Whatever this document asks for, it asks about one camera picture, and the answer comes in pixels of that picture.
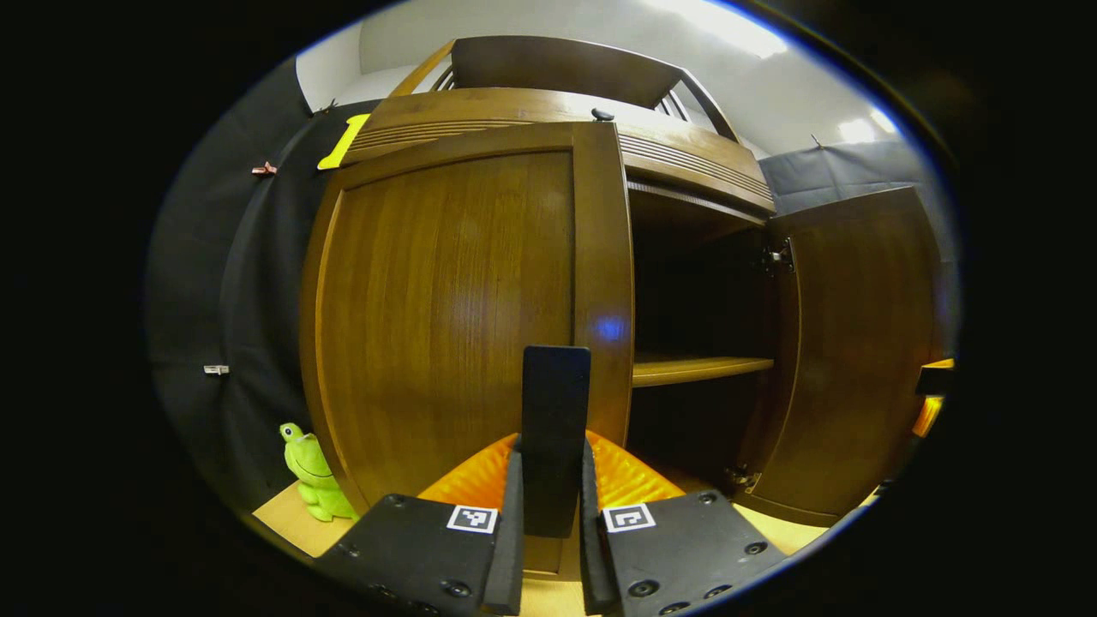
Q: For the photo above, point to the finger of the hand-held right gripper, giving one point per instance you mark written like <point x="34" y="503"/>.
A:
<point x="932" y="381"/>

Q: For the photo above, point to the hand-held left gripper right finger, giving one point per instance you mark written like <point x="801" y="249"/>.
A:
<point x="677" y="553"/>

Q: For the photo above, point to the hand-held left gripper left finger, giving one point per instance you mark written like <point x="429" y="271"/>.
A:
<point x="411" y="548"/>

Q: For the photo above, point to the wooden cabinet door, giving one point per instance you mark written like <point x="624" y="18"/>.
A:
<point x="857" y="343"/>
<point x="446" y="300"/>

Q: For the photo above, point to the wooden double-door shoe cabinet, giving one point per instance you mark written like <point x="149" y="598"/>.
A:
<point x="694" y="368"/>

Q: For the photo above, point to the green frog plush toy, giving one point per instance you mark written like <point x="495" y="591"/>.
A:
<point x="313" y="480"/>

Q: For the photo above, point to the small ceiling light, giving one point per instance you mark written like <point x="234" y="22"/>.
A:
<point x="866" y="127"/>

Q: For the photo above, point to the black backdrop cloth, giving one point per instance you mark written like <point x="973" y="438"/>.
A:
<point x="214" y="283"/>

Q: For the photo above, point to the copper clip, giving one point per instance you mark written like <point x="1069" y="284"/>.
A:
<point x="264" y="169"/>

